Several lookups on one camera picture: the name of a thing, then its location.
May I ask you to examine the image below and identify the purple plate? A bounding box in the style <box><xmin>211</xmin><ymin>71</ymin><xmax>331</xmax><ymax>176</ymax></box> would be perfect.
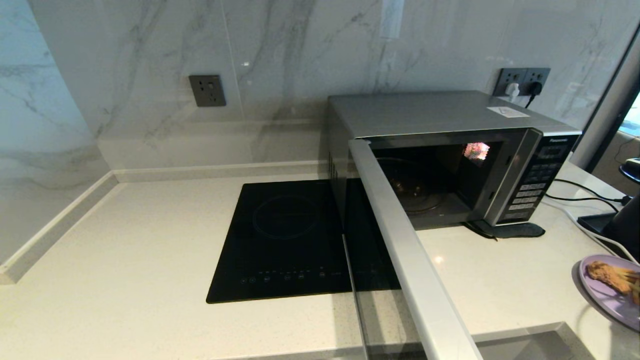
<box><xmin>575</xmin><ymin>254</ymin><xmax>640</xmax><ymax>333</ymax></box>

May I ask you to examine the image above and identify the glass microwave turntable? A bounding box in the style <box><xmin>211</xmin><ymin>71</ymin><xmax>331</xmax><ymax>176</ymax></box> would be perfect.
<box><xmin>377</xmin><ymin>157</ymin><xmax>448</xmax><ymax>216</ymax></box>

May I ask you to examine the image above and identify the silver Panasonic microwave oven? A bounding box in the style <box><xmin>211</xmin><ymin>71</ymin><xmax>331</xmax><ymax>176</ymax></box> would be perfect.
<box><xmin>327</xmin><ymin>91</ymin><xmax>583</xmax><ymax>231</ymax></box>

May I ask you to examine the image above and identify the black induction cooktop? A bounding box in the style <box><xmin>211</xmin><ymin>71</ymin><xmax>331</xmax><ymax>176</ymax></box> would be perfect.
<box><xmin>206</xmin><ymin>180</ymin><xmax>357</xmax><ymax>304</ymax></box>

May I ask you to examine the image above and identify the white warning sticker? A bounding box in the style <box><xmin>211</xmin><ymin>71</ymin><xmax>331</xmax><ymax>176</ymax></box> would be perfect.
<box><xmin>487</xmin><ymin>106</ymin><xmax>530</xmax><ymax>118</ymax></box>

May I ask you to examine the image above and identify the black rubber pad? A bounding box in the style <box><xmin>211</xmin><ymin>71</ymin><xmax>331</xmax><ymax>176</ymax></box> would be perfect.
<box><xmin>465</xmin><ymin>220</ymin><xmax>546</xmax><ymax>241</ymax></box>

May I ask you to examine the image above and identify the black power plug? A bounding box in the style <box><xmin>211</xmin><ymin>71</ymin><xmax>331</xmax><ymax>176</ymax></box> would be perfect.
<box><xmin>523</xmin><ymin>81</ymin><xmax>544</xmax><ymax>109</ymax></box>

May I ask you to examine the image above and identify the beige armchair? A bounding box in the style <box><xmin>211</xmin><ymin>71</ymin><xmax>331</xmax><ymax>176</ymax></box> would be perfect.
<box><xmin>592</xmin><ymin>131</ymin><xmax>640</xmax><ymax>196</ymax></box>

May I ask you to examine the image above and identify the fried chicken piece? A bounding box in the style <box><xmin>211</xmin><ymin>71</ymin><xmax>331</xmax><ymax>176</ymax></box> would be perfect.
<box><xmin>586</xmin><ymin>261</ymin><xmax>632</xmax><ymax>295</ymax></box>

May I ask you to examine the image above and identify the black kettle appliance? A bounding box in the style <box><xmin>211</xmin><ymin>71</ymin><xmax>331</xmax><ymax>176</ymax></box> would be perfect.
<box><xmin>600</xmin><ymin>192</ymin><xmax>640</xmax><ymax>263</ymax></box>

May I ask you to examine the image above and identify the grey single wall socket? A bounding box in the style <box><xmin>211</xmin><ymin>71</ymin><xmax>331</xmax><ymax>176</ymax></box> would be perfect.
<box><xmin>188</xmin><ymin>74</ymin><xmax>227</xmax><ymax>107</ymax></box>

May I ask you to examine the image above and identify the grey double wall socket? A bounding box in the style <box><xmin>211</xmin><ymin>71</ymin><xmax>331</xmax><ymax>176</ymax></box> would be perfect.
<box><xmin>492</xmin><ymin>67</ymin><xmax>551</xmax><ymax>97</ymax></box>

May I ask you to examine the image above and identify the black power cable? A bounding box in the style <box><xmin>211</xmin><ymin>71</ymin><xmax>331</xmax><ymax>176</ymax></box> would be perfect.
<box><xmin>544</xmin><ymin>194</ymin><xmax>619</xmax><ymax>213</ymax></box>
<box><xmin>552</xmin><ymin>178</ymin><xmax>631</xmax><ymax>204</ymax></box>

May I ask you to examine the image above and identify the white power cable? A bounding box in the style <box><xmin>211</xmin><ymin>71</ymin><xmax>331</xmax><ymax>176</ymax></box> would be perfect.
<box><xmin>541</xmin><ymin>197</ymin><xmax>638</xmax><ymax>264</ymax></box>

